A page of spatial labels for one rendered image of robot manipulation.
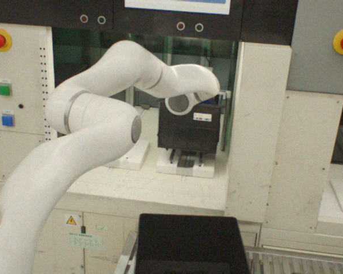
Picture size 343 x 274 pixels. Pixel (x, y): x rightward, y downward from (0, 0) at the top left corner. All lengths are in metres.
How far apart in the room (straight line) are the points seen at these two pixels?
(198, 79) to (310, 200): 0.51
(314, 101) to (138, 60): 0.54
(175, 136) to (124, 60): 0.63
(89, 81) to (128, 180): 0.65
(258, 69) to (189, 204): 0.50
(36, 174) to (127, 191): 0.70
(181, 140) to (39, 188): 0.83
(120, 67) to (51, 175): 0.29
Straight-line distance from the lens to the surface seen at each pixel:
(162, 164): 1.58
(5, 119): 1.45
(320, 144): 1.32
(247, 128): 1.23
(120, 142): 0.86
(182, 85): 1.18
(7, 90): 1.41
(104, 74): 0.95
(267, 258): 1.42
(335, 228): 1.48
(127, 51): 0.97
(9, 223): 0.75
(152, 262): 1.34
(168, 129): 1.53
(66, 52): 1.86
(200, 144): 1.54
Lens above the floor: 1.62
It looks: 23 degrees down
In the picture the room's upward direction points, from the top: 3 degrees clockwise
